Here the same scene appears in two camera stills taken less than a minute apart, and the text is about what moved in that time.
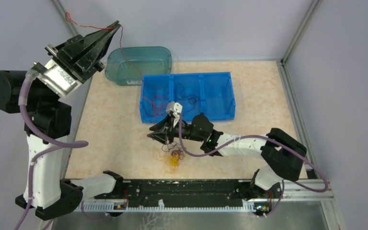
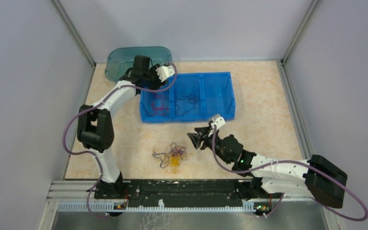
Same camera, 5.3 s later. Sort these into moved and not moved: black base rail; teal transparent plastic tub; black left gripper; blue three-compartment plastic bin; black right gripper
Moved: black left gripper; black right gripper
Not moved: black base rail; blue three-compartment plastic bin; teal transparent plastic tub
